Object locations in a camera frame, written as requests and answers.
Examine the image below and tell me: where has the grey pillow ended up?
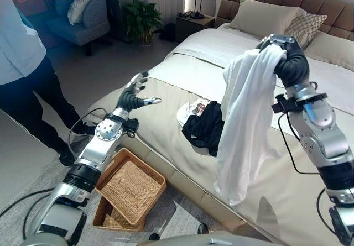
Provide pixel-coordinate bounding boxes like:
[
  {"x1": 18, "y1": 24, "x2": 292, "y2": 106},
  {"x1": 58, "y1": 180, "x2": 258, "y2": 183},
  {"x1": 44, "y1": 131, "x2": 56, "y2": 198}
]
[{"x1": 304, "y1": 30, "x2": 354, "y2": 72}]

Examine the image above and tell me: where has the beige bed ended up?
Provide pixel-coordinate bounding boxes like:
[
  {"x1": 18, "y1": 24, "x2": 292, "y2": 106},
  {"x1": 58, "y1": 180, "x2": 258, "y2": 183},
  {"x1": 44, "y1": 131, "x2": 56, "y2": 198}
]
[{"x1": 87, "y1": 22, "x2": 354, "y2": 246}]

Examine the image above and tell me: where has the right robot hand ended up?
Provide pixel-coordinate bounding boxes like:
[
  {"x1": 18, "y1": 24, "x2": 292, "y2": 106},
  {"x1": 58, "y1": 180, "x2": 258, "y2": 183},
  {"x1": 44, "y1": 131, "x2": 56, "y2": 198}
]
[{"x1": 256, "y1": 34, "x2": 310, "y2": 88}]

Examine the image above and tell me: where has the white shirt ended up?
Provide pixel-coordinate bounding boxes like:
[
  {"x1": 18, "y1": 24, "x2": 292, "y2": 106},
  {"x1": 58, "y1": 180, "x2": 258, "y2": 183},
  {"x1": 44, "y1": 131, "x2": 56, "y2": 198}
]
[{"x1": 213, "y1": 44, "x2": 288, "y2": 207}]

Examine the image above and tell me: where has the beige plain pillow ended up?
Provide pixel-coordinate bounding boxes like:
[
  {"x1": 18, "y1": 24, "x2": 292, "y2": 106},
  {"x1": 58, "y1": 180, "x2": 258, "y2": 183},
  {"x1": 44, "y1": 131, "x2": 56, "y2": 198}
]
[{"x1": 228, "y1": 0, "x2": 307, "y2": 40}]

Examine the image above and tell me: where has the white printed garment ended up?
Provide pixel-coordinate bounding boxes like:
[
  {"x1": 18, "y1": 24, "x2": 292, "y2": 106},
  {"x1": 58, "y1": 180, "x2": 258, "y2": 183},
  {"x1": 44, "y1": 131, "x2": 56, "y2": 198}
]
[{"x1": 176, "y1": 98, "x2": 212, "y2": 127}]

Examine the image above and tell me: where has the wicker basket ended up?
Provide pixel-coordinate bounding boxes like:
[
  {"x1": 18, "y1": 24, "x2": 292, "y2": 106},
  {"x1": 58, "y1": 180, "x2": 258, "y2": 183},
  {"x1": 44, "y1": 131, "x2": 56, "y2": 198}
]
[{"x1": 92, "y1": 195, "x2": 147, "y2": 232}]

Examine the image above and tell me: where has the black garment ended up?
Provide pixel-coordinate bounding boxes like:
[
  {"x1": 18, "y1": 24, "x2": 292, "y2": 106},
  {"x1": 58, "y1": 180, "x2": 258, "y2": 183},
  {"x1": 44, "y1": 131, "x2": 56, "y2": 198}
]
[{"x1": 181, "y1": 100, "x2": 225, "y2": 158}]

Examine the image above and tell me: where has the dark wooden nightstand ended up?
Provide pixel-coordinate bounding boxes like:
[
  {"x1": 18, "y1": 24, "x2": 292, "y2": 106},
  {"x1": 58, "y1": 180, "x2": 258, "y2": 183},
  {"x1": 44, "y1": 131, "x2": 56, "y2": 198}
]
[{"x1": 175, "y1": 13, "x2": 216, "y2": 43}]

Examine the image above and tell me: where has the blue armchair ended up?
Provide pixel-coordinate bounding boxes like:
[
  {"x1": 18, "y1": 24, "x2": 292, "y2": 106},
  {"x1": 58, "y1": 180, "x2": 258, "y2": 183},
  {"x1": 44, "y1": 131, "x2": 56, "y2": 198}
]
[{"x1": 44, "y1": 0, "x2": 113, "y2": 56}]

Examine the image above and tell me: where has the person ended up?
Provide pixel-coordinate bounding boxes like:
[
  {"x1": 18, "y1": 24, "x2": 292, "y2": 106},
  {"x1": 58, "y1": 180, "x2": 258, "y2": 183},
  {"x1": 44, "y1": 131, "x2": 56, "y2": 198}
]
[{"x1": 0, "y1": 0, "x2": 96, "y2": 167}]

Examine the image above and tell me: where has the black floor cable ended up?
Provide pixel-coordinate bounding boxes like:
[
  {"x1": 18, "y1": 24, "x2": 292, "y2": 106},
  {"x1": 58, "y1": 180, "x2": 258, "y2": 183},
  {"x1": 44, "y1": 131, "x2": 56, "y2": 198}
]
[{"x1": 0, "y1": 187, "x2": 53, "y2": 244}]

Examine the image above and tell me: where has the white fluffy cushion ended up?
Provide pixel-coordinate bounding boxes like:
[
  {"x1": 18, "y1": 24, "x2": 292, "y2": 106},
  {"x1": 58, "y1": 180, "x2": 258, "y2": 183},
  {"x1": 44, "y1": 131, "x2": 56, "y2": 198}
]
[{"x1": 67, "y1": 0, "x2": 93, "y2": 26}]

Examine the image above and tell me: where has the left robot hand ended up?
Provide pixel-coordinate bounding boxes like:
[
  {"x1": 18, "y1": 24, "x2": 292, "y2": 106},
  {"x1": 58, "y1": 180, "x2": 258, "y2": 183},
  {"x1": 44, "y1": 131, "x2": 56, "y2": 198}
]
[{"x1": 116, "y1": 71, "x2": 162, "y2": 111}]

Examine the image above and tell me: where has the wicker basket lid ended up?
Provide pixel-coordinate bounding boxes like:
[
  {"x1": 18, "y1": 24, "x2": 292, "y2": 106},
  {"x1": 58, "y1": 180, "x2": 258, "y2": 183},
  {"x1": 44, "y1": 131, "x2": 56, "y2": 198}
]
[{"x1": 95, "y1": 148, "x2": 167, "y2": 226}]

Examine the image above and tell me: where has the tan padded headboard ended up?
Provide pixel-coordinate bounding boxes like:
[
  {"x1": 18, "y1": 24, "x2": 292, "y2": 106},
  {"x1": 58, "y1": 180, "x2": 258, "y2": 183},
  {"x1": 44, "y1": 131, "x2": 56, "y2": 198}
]
[{"x1": 215, "y1": 0, "x2": 354, "y2": 42}]

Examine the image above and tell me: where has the green potted plant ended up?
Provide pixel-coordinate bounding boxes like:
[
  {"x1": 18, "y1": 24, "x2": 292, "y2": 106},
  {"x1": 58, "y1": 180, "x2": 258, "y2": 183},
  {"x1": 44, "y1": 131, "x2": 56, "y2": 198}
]
[{"x1": 123, "y1": 0, "x2": 164, "y2": 47}]

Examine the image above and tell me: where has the black small box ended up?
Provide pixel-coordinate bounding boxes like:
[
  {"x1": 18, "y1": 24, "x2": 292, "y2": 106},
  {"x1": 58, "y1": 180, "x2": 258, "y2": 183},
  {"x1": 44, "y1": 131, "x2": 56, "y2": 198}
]
[{"x1": 159, "y1": 22, "x2": 177, "y2": 42}]

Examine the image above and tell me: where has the patterned beige pillow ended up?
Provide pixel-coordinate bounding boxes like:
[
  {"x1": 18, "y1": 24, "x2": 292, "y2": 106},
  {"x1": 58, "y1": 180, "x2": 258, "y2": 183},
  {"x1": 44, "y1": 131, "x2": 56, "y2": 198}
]
[{"x1": 284, "y1": 12, "x2": 328, "y2": 50}]

